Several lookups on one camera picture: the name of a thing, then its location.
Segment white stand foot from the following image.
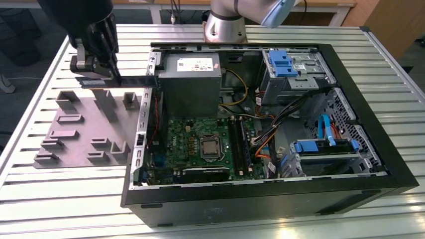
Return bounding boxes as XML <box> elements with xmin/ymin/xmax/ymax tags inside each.
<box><xmin>0</xmin><ymin>66</ymin><xmax>16</xmax><ymax>95</ymax></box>

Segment orange SATA cable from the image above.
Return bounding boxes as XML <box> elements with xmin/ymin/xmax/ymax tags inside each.
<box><xmin>253</xmin><ymin>139</ymin><xmax>277</xmax><ymax>160</ymax></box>

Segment white black wire bundle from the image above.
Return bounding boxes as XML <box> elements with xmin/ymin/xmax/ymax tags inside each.
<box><xmin>218</xmin><ymin>104</ymin><xmax>275</xmax><ymax>120</ymax></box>

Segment blue drive latch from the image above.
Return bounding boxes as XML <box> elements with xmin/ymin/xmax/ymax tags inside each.
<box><xmin>269</xmin><ymin>49</ymin><xmax>298</xmax><ymax>78</ymax></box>

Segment red orange power wires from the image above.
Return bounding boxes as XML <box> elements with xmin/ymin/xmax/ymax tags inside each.
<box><xmin>254</xmin><ymin>88</ymin><xmax>277</xmax><ymax>119</ymax></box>

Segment metal socket cover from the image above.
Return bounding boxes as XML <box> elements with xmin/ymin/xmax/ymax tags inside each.
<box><xmin>198</xmin><ymin>134</ymin><xmax>223</xmax><ymax>163</ymax></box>

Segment blue VGA port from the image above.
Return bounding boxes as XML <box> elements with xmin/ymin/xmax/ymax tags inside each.
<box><xmin>153</xmin><ymin>152</ymin><xmax>166</xmax><ymax>168</ymax></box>

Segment grey parts rack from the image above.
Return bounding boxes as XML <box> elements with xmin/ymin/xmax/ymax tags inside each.
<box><xmin>32</xmin><ymin>88</ymin><xmax>143</xmax><ymax>169</ymax></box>

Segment black PC case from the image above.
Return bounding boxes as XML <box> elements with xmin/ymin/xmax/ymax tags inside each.
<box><xmin>119</xmin><ymin>41</ymin><xmax>419</xmax><ymax>228</ymax></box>

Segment yellow black wire bundle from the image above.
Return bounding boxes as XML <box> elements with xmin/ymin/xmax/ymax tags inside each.
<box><xmin>218</xmin><ymin>69</ymin><xmax>249</xmax><ymax>108</ymax></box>

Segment blue SATA cable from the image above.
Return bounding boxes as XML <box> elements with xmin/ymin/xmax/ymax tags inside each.
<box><xmin>317</xmin><ymin>114</ymin><xmax>337</xmax><ymax>146</ymax></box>

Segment blue disk carrier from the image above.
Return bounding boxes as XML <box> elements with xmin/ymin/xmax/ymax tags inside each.
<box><xmin>291</xmin><ymin>139</ymin><xmax>361</xmax><ymax>154</ymax></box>

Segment black mesh waste bin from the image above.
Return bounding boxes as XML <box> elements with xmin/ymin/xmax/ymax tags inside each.
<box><xmin>0</xmin><ymin>7</ymin><xmax>42</xmax><ymax>67</ymax></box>

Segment silver disk bay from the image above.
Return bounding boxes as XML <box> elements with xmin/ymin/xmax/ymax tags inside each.
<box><xmin>277</xmin><ymin>140</ymin><xmax>374</xmax><ymax>178</ymax></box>

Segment green motherboard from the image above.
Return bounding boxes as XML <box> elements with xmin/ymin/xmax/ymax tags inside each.
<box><xmin>147</xmin><ymin>117</ymin><xmax>266</xmax><ymax>185</ymax></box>

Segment black cable with silver plug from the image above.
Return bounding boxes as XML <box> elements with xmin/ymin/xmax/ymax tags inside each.
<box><xmin>169</xmin><ymin>0</ymin><xmax>178</xmax><ymax>25</ymax></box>

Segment short blue cable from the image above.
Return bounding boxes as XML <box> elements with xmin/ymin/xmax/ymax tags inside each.
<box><xmin>277</xmin><ymin>153</ymin><xmax>290</xmax><ymax>175</ymax></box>

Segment silver CPU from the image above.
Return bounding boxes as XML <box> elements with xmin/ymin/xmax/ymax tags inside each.
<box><xmin>202</xmin><ymin>141</ymin><xmax>219</xmax><ymax>155</ymax></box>

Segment black graphics card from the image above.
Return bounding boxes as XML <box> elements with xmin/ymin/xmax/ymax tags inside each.
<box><xmin>173</xmin><ymin>166</ymin><xmax>231</xmax><ymax>184</ymax></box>

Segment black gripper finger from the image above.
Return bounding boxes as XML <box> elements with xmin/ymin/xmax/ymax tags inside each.
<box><xmin>67</xmin><ymin>38</ymin><xmax>114</xmax><ymax>80</ymax></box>
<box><xmin>94</xmin><ymin>14</ymin><xmax>122</xmax><ymax>88</ymax></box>

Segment wooden cabinet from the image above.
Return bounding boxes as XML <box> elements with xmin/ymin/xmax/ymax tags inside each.
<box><xmin>345</xmin><ymin>0</ymin><xmax>425</xmax><ymax>67</ymax></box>

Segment grey power supply unit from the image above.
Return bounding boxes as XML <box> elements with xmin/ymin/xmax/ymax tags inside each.
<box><xmin>154</xmin><ymin>51</ymin><xmax>222</xmax><ymax>119</ymax></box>

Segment silver drive cage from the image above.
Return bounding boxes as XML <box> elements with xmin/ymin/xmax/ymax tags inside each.
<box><xmin>259</xmin><ymin>48</ymin><xmax>334</xmax><ymax>107</ymax></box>

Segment thick black cable bundle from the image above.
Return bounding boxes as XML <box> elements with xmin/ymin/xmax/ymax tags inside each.
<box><xmin>250</xmin><ymin>87</ymin><xmax>334</xmax><ymax>147</ymax></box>

